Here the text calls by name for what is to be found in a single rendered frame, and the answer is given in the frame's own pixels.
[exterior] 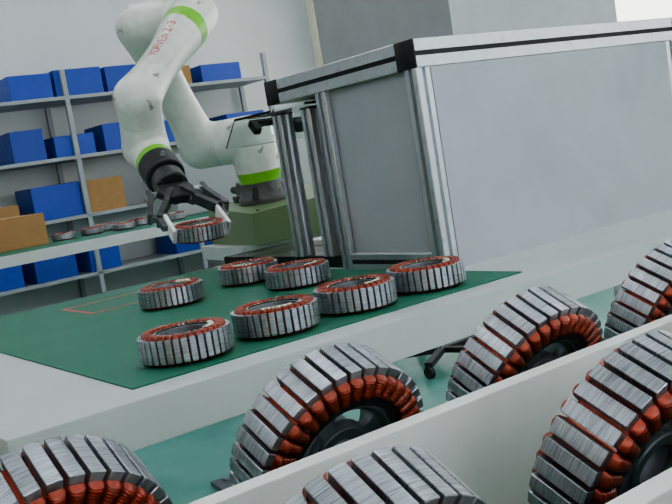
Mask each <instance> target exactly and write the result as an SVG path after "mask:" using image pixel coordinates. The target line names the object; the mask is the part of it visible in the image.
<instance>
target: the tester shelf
mask: <svg viewBox="0 0 672 504"><path fill-rule="evenodd" d="M671 40H672V17H668V18H656V19H644V20H631V21H619V22H607V23H595V24H583V25H571V26H559V27H547V28H535V29H523V30H511V31H499V32H487V33H475V34H463V35H451V36H439V37H427V38H415V39H408V40H405V41H402V42H398V43H395V44H392V45H389V46H386V47H382V48H379V49H376V50H372V51H369V52H366V53H362V54H359V55H356V56H352V57H349V58H345V59H342V60H339V61H335V62H332V63H329V64H325V65H322V66H319V67H315V68H312V69H309V70H305V71H302V72H299V73H295V74H292V75H289V76H285V77H282V78H279V79H275V80H271V81H268V82H265V83H264V88H265V94H266V100H267V106H273V105H281V104H289V103H297V102H305V101H313V100H316V98H315V94H317V93H320V92H325V91H331V90H335V89H339V88H343V87H347V86H351V85H355V84H359V83H363V82H366V81H370V80H374V79H378V78H382V77H386V76H390V75H394V74H398V73H401V72H404V71H406V70H411V69H413V68H419V67H421V68H423V67H430V66H438V65H447V64H457V63H466V62H475V61H485V60H494V59H503V58H513V57H522V56H531V55H541V54H550V53H559V52H569V51H578V50H587V49H597V48H606V47H615V46H625V45H634V44H643V43H652V42H662V41H671Z"/></svg>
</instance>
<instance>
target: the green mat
mask: <svg viewBox="0 0 672 504"><path fill-rule="evenodd" d="M219 268H220V267H212V268H208V269H204V270H199V271H195V272H191V273H187V274H182V275H178V276H174V277H169V278H165V279H161V280H156V281H152V282H148V283H144V284H139V285H135V286H131V287H126V288H122V289H118V290H113V291H109V292H105V293H100V294H96V295H92V296H88V297H83V298H79V299H75V300H70V301H66V302H62V303H57V304H53V305H49V306H45V307H40V308H36V309H32V310H27V311H23V312H19V313H14V314H10V315H6V316H2V317H0V353H2V354H6V355H10V356H13V357H17V358H20V359H24V360H27V361H31V362H35V363H38V364H42V365H45V366H49V367H52V368H56V369H59V370H63V371H67V372H70V373H74V374H77V375H81V376H84V377H88V378H92V379H95V380H99V381H102V382H106V383H109V384H113V385H117V386H120V387H124V388H127V389H131V390H134V389H138V388H141V387H144V386H148V385H151V384H154V383H158V382H161V381H164V380H168V379H171V378H174V377H177V376H181V375H184V374H187V373H191V372H194V371H197V370H201V369H204V368H207V367H211V366H214V365H217V364H221V363H224V362H227V361H230V360H234V359H237V358H240V357H244V356H247V355H250V354H254V353H257V352H260V351H264V350H267V349H270V348H274V347H277V346H280V345H284V344H287V343H290V342H293V341H297V340H300V339H303V338H307V337H310V336H313V335H317V334H320V333H323V332H327V331H330V330H333V329H337V328H340V327H343V326H347V325H350V324H353V323H356V322H360V321H363V320H366V319H370V318H373V317H376V316H380V315H383V314H386V313H390V312H393V311H396V310H400V309H403V308H406V307H409V306H413V305H416V304H419V303H423V302H426V301H429V300H433V299H436V298H439V297H443V296H446V295H449V294H453V293H456V292H459V291H463V290H466V289H469V288H472V287H476V286H479V285H482V284H486V283H489V282H492V281H496V280H499V279H502V278H506V277H509V276H512V275H516V274H519V273H522V272H521V271H465V274H466V280H464V281H462V283H461V284H459V285H457V286H454V287H451V288H446V289H444V290H443V289H441V290H439V291H437V290H435V291H434V292H431V291H430V289H429V292H428V293H425V292H423V293H417V294H413V293H412V294H397V297H398V298H397V300H395V301H394V302H393V303H392V304H391V305H388V306H386V307H383V308H379V309H377V310H373V311H367V312H363V311H362V310H361V313H356V310H355V314H350V313H349V314H348V315H341V316H339V315H337V316H333V315H332V316H329V315H323V314H321V313H320V319H321V320H320V322H318V323H317V324H316V325H315V326H314V327H312V328H311V329H308V330H306V331H302V332H298V333H296V334H291V335H286V334H285V336H283V337H281V336H279V333H278V337H277V338H273V337H271V338H270V339H267V338H265V339H263V340H261V339H259V340H245V339H240V338H239V337H236V336H234V332H233V326H232V320H231V315H230V313H231V312H232V311H234V309H235V308H236V307H238V306H241V305H242V304H246V303H250V302H252V301H256V300H262V299H266V300H267V298H269V297H270V298H272V300H273V298H274V297H275V296H277V297H278V298H279V297H280V296H281V295H283V296H286V295H292V294H295V295H296V294H308V295H312V296H313V290H314V289H315V288H317V286H318V285H320V284H322V283H320V284H318V285H314V286H309V287H307V286H306V287H305V288H303V287H302V286H301V288H299V289H298V288H297V287H296V289H291V290H281V291H280V290H278V291H276V290H275V291H274V290H270V289H268V288H266V283H265V281H264V282H263V281H262V282H258V283H253V284H250V283H249V284H248V285H243V286H242V285H240V286H235V287H234V286H232V287H226V286H224V285H221V284H220V280H219V274H218V269H219ZM330 272H331V278H329V279H328V280H327V281H325V282H329V281H333V280H338V279H340V278H342V279H344V278H345V277H347V278H350V277H351V276H353V277H354V278H355V276H357V275H359V276H361V275H367V274H378V273H379V274H386V270H377V269H330ZM187 277H197V278H198V279H202V282H203V288H204V293H205V296H204V297H202V299H201V300H199V301H197V302H194V303H190V304H186V305H182V306H177V307H173V305H172V308H167V309H161V310H160V309H158V310H144V309H142V308H140V305H139V300H138V295H137V293H134V292H137V291H138V290H140V288H141V287H143V286H146V285H149V284H153V283H157V282H162V281H164V282H165V281H166V280H168V281H169V282H170V280H172V279H173V280H175V279H179V278H187ZM325 282H323V283H325ZM130 293H132V294H130ZM126 294H128V295H126ZM121 295H124V296H121ZM117 296H120V297H117ZM113 297H116V298H113ZM313 297H314V296H313ZM109 298H111V299H109ZM105 299H107V300H105ZM100 300H103V301H100ZM96 301H99V302H96ZM92 302H94V303H92ZM135 302H138V303H135ZM88 303H90V304H88ZM131 303H134V304H131ZM84 304H86V305H84ZM127 304H130V305H127ZM79 305H82V306H79ZM123 305H126V306H123ZM75 306H78V307H75ZM119 306H122V307H119ZM71 307H73V308H71ZM115 307H118V308H115ZM67 308H69V309H68V310H77V311H85V312H93V314H88V313H80V312H72V311H64V310H62V309H67ZM111 308H114V309H111ZM107 309H110V310H107ZM102 310H105V311H102ZM98 311H101V312H98ZM94 312H97V313H94ZM206 317H221V318H224V319H226V320H229V321H230V325H231V331H232V336H233V342H234V345H233V347H231V348H230V349H229V350H228V351H227V352H225V353H224V354H222V355H220V356H217V357H214V358H211V359H205V360H204V361H198V362H197V363H193V362H192V360H191V363H190V364H188V365H187V364H185V362H184V364H183V365H182V366H179V365H177V366H175V367H172V366H170V367H163V368H160V367H158V368H155V367H149V366H148V365H143V364H142V363H141V361H140V356H139V350H138V345H137V340H136V339H137V338H138V337H139V336H141V335H142V333H144V332H145V331H147V330H150V329H152V328H156V327H158V326H162V325H167V324H169V323H172V324H174V323H175V322H179V323H180V322H181V321H182V320H185V321H186V323H187V320H188V319H192V320H193V319H195V318H198V319H200V318H206Z"/></svg>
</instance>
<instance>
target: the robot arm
mask: <svg viewBox="0 0 672 504"><path fill-rule="evenodd" d="M217 19H218V10H217V7H216V4H215V2H214V1H213V0H154V1H149V2H142V3H135V4H131V5H128V6H126V7H125V8H123V9H122V10H121V11H120V13H119V14H118V16H117V18H116V22H115V31H116V34H117V37H118V39H119V40H120V42H121V43H122V45H123V46H124V47H125V49H126V50H127V52H128V53H129V54H130V56H131V57H132V58H133V60H134V61H135V63H136V65H135V66H134V67H133V68H132V69H131V70H130V71H129V72H128V73H127V74H126V75H125V76H124V77H123V78H122V79H121V80H120V81H119V82H118V83H117V84H116V86H115V88H114V91H113V104H114V107H115V110H116V114H117V117H118V121H119V127H120V134H121V148H122V153H123V156H124V158H125V160H126V161H127V162H128V163H129V164H130V165H131V166H133V167H134V168H135V169H136V170H137V171H138V173H139V174H140V176H141V178H142V179H143V181H144V182H145V184H146V185H147V187H148V188H149V190H146V191H145V202H146V203H147V205H148V207H147V224H148V225H152V224H153V223H156V224H157V228H160V229H161V230H162V231H163V232H167V233H168V235H169V237H170V239H171V240H172V242H173V244H176V243H177V231H176V229H175V227H174V226H173V224H172V222H171V221H170V219H169V217H168V216H167V212H168V210H169V209H170V207H171V205H172V204H174V205H176V204H180V203H189V204H191V205H194V204H196V205H198V206H200V207H203V208H205V209H207V210H210V211H212V212H214V213H215V217H220V218H223V219H225V220H226V222H227V229H228V233H231V220H230V219H229V213H228V212H227V211H228V210H229V200H228V199H227V198H225V197H224V196H222V195H221V194H219V193H218V192H216V191H214V190H213V189H211V188H210V187H208V186H207V184H206V183H205V182H204V181H200V185H194V186H193V185H192V184H191V183H189V182H188V180H187V178H186V176H185V169H184V167H183V165H182V164H181V162H180V161H179V159H178V158H177V156H176V155H175V154H174V152H173V151H172V149H171V148H170V145H169V140H168V137H167V133H166V129H165V125H164V120H163V113H164V115H165V117H166V119H167V122H168V124H169V126H170V129H171V131H172V134H173V137H174V139H175V142H176V145H177V148H178V151H179V154H180V156H181V158H182V159H183V161H184V162H185V163H186V164H188V165H189V166H191V167H193V168H197V169H205V168H211V167H217V166H223V165H230V164H232V165H234V166H235V170H236V175H237V177H238V179H239V182H237V183H236V187H232V188H231V189H230V191H231V193H232V194H236V196H233V202H234V203H239V205H240V206H255V205H261V204H266V203H271V202H275V201H279V200H282V199H285V198H286V196H285V190H284V184H283V181H282V178H281V167H280V161H279V155H278V150H277V145H276V142H273V143H267V144H260V145H253V146H247V147H240V148H233V149H226V146H227V142H228V139H229V135H230V132H231V128H232V125H233V121H234V119H237V118H241V117H245V116H241V117H235V118H230V119H225V120H219V121H211V120H209V119H208V117H207V116H206V114H205V113H204V111H203V109H202V108H201V106H200V104H199V103H198V101H197V99H196V98H195V96H194V94H193V92H192V90H191V88H190V87H189V85H188V83H187V81H186V79H185V77H184V75H183V73H182V70H181V68H182V67H183V66H184V64H185V63H186V62H187V61H188V60H189V59H190V58H191V57H192V56H193V55H194V54H195V52H196V51H197V50H198V49H199V48H200V47H201V45H202V44H203V43H204V42H205V40H206V39H207V38H208V36H209V35H210V33H211V32H212V30H213V29H214V27H215V25H216V23H217ZM150 190H151V191H152V192H151V191H150ZM156 198H158V199H160V200H162V203H161V206H160V208H159V210H158V212H157V214H153V203H154V201H155V200H156Z"/></svg>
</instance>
